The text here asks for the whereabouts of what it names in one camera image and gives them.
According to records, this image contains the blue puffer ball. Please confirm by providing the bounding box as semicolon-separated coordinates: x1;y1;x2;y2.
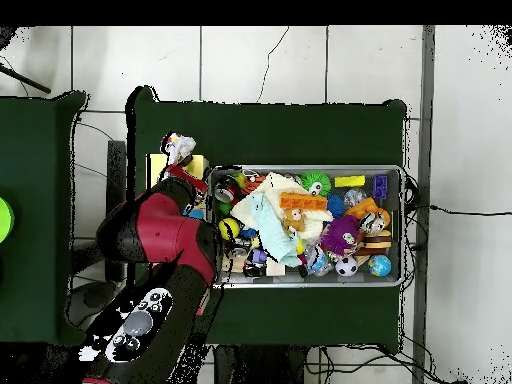
325;193;346;219

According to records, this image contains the light blue waffle cloth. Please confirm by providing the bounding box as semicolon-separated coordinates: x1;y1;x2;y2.
252;192;303;268

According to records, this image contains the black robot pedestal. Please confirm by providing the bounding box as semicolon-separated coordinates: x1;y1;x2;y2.
213;344;309;384

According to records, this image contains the dark green table cloth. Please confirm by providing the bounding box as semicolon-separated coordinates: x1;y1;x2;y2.
125;85;409;353
0;90;93;347

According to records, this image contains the black cable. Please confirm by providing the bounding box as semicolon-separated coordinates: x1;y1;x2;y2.
415;203;512;218

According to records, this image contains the grey stand base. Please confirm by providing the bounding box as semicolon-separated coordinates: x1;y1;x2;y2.
65;279;118;327

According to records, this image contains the silver wire mesh bin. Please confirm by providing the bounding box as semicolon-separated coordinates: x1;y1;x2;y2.
207;164;405;290

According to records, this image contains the small globe ball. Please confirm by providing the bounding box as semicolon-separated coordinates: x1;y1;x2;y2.
367;254;392;278

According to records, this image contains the black stand frame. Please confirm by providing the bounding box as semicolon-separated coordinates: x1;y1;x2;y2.
71;139;128;283

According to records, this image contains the cream waffle cloth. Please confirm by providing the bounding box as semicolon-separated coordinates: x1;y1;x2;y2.
230;171;334;240

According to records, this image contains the colourful spotted white cloth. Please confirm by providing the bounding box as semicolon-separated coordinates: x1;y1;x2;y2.
160;132;198;168

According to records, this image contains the long orange toy brick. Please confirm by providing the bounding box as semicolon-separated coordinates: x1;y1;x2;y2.
278;192;329;210

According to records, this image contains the yellow ball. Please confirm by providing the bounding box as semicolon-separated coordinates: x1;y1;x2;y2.
218;217;241;242

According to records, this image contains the small soccer ball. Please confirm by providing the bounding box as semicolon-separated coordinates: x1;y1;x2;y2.
334;255;359;278

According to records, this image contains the lime green round object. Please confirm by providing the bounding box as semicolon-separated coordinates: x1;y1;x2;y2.
0;196;16;244

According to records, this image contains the purple spiky rubber toy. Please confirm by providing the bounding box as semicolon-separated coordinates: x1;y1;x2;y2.
319;215;363;257

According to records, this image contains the wooden box with three holes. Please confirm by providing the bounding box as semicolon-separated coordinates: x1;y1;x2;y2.
145;153;211;317

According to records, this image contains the green puffer toy with eyes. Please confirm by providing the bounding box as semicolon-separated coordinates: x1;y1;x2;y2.
299;170;332;197

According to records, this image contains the black rod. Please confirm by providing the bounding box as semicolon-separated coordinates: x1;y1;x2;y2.
0;64;52;95

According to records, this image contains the small brown plush toy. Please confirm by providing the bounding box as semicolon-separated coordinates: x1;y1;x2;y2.
282;208;307;235

